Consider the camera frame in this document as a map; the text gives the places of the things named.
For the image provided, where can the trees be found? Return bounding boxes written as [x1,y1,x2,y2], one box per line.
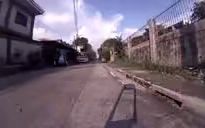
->
[71,36,98,63]
[97,34,128,63]

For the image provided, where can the vehicle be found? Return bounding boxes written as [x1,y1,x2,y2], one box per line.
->
[77,54,90,64]

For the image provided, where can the grey asphalt road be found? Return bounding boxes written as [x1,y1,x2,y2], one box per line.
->
[0,62,205,128]

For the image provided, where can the dark roofed shed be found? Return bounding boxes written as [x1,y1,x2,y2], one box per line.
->
[36,39,79,67]

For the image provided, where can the strip of weeds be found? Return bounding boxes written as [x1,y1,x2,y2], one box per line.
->
[111,58,205,88]

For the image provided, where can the concrete kerb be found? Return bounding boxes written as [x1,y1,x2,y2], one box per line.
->
[104,64,184,108]

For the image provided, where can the grey pavement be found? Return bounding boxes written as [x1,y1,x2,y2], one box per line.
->
[123,68,205,101]

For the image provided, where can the grey two-storey building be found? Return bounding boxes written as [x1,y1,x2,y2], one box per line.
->
[0,0,46,78]

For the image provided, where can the tree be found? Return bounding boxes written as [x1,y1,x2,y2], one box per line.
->
[189,0,205,23]

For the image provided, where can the concrete wall with mesh fence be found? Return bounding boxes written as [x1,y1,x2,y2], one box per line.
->
[124,0,205,69]

